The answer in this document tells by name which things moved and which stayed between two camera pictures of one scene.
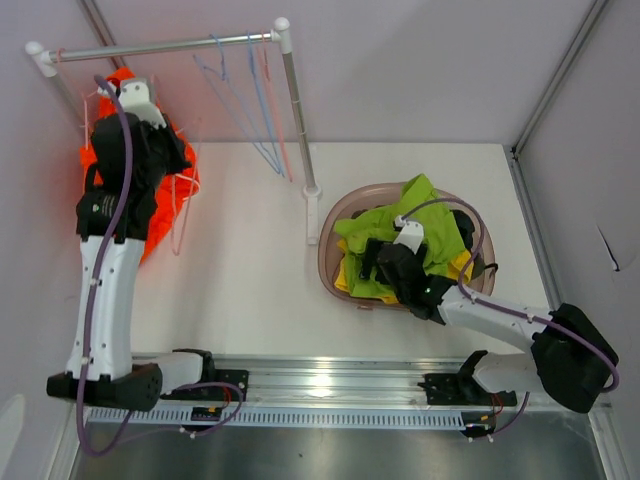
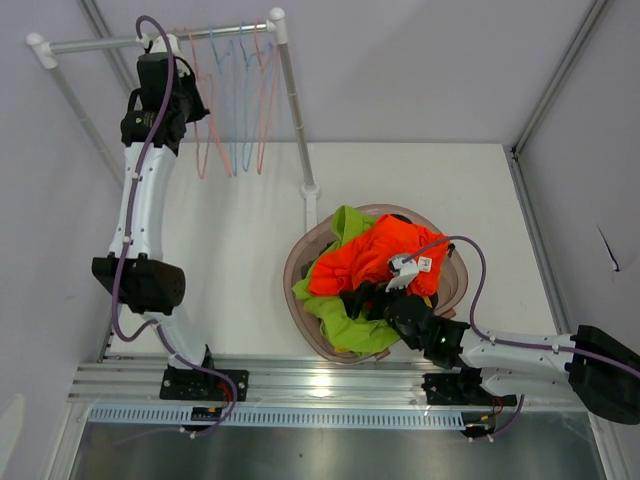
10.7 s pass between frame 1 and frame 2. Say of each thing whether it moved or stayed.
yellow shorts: moved
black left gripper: moved
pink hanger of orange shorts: moved
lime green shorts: moved
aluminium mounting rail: stayed
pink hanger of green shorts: moved
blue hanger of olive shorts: moved
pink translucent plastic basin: moved
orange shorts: moved
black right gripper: moved
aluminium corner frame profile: stayed
